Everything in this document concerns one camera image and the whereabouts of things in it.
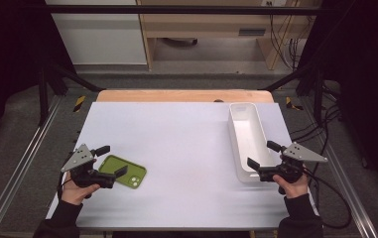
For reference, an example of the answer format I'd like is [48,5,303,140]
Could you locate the black floor cables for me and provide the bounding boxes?
[290,82,343,157]

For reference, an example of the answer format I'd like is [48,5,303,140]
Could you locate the yellow black tape marker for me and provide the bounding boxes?
[285,96,304,111]
[72,95,87,113]

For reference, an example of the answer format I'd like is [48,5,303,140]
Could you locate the white plastic bin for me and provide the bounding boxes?
[227,102,276,183]

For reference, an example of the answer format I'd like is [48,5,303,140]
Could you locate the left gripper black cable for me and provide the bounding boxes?
[56,172,73,200]

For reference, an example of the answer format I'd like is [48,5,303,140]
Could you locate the aluminium rail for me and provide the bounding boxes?
[0,94,63,238]
[321,142,378,238]

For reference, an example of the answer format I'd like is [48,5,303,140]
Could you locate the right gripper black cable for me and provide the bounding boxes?
[302,167,353,230]

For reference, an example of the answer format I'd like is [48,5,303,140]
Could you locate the black horizontal frame bar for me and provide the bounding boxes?
[44,4,324,16]

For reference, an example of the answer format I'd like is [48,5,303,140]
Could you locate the white table cover sheet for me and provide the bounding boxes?
[46,101,319,231]

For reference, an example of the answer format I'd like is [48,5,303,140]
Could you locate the white cabinet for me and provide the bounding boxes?
[45,0,148,65]

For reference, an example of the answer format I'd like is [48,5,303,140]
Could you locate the green phone case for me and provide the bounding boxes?
[97,154,148,190]

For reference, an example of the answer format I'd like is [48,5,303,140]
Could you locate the black frame strut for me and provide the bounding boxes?
[258,63,325,124]
[38,62,107,127]

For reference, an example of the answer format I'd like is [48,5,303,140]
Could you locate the bundle of desk cables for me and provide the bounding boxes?
[266,0,311,70]

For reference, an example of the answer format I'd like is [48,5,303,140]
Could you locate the person's left hand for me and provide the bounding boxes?
[61,179,101,206]

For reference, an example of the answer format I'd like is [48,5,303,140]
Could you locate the person's right hand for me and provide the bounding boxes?
[272,174,311,199]

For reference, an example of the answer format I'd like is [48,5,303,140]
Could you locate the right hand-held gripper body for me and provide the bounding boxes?
[259,142,328,184]

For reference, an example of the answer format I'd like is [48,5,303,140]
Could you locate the wooden desk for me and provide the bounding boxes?
[136,0,312,71]

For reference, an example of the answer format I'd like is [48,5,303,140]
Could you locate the black curtain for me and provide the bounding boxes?
[297,0,378,202]
[0,0,76,158]

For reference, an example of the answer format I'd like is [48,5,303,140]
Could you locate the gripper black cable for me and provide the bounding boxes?
[56,172,73,200]
[302,167,353,230]

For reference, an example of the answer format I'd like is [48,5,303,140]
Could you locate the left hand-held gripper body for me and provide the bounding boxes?
[61,143,117,189]

